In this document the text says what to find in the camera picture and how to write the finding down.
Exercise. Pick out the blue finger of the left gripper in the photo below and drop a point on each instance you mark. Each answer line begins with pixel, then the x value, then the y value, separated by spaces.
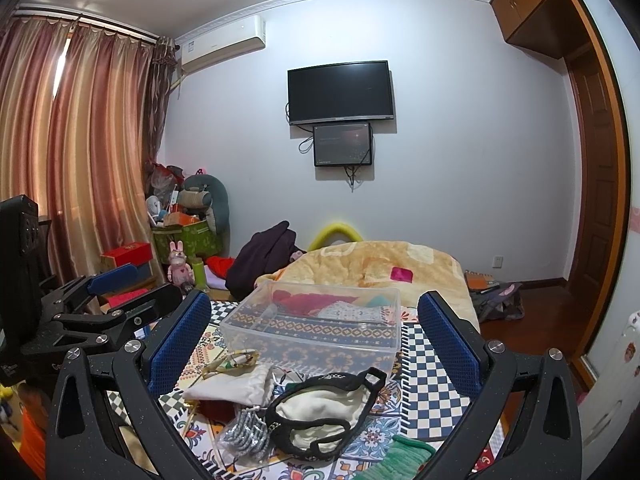
pixel 76 294
pixel 126 319

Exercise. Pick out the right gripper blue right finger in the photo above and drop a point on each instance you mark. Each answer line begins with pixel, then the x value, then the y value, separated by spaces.
pixel 483 376

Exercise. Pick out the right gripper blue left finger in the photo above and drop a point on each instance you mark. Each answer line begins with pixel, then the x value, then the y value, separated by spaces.
pixel 144 370

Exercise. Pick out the gold ribbon bow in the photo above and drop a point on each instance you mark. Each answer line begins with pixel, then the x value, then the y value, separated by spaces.
pixel 231 360

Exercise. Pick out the green knitted cloth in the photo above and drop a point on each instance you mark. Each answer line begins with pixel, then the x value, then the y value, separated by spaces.
pixel 404 459

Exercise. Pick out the black strap cream bag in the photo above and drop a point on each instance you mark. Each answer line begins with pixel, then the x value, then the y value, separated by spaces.
pixel 316 419

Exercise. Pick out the pink rabbit plush toy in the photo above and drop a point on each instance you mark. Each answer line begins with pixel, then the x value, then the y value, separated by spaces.
pixel 179 271

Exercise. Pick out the red gift box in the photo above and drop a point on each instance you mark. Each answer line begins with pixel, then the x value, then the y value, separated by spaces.
pixel 135 253

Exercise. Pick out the dark bag on floor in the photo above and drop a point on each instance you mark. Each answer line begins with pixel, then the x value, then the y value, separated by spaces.
pixel 501 301

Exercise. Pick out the green storage box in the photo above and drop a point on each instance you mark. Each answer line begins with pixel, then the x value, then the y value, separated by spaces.
pixel 197 239

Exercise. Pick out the patterned colourful bed cover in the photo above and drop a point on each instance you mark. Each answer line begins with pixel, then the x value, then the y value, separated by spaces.
pixel 418 401

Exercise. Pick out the silver mesh in plastic bag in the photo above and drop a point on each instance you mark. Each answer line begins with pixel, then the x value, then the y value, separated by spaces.
pixel 246 438

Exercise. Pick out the beige fleece blanket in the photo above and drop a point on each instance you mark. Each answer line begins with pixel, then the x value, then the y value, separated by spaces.
pixel 410 268

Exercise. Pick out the white cabinet with stickers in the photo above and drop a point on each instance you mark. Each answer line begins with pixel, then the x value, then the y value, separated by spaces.
pixel 607 408

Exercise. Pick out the dark purple jacket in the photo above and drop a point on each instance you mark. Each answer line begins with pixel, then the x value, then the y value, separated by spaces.
pixel 265 253

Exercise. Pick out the grey plush toy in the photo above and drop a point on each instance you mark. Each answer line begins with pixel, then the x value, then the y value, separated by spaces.
pixel 204 194

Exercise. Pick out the clear plastic storage bin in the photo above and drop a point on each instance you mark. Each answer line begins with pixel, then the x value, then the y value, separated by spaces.
pixel 317 329

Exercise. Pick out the yellow curved pillow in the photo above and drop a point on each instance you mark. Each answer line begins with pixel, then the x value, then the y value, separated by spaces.
pixel 334 231

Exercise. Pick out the pink striped curtain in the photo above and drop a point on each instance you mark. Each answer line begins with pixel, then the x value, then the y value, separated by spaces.
pixel 75 134

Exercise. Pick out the brown wooden door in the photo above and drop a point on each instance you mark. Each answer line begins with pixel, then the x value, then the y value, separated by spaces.
pixel 605 178

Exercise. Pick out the white air conditioner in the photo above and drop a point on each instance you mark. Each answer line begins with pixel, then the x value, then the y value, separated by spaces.
pixel 223 43

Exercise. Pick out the wooden overhead cabinet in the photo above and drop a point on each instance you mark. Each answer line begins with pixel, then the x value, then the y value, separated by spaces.
pixel 549 27

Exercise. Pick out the small black wall monitor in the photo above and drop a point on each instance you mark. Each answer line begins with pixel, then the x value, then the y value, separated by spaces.
pixel 342 145

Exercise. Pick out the wall mounted black television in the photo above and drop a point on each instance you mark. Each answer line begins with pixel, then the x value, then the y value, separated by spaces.
pixel 340 92

